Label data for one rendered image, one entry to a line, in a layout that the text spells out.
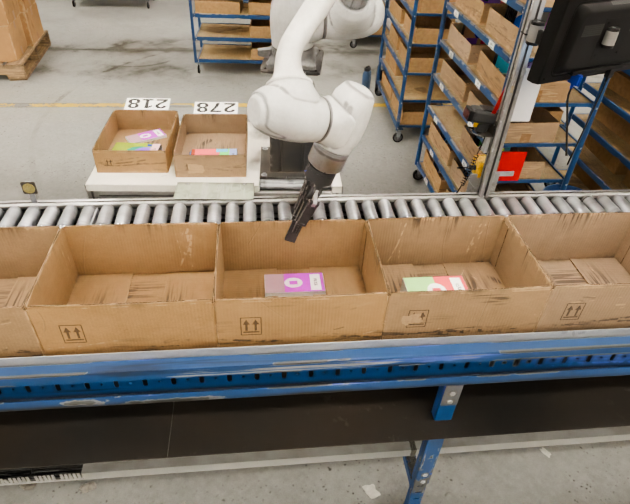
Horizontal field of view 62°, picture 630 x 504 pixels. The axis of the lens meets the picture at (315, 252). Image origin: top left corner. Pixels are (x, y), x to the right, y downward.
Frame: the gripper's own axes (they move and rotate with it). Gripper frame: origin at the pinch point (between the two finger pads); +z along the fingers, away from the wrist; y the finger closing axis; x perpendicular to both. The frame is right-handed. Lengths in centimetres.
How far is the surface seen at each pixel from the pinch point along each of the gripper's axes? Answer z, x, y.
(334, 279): 8.7, -15.0, -5.6
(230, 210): 32, 9, 50
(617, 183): -3, -209, 130
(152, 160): 37, 40, 78
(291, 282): 11.6, -3.2, -7.7
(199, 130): 35, 24, 111
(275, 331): 9.6, 3.0, -28.8
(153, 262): 22.2, 32.1, 0.0
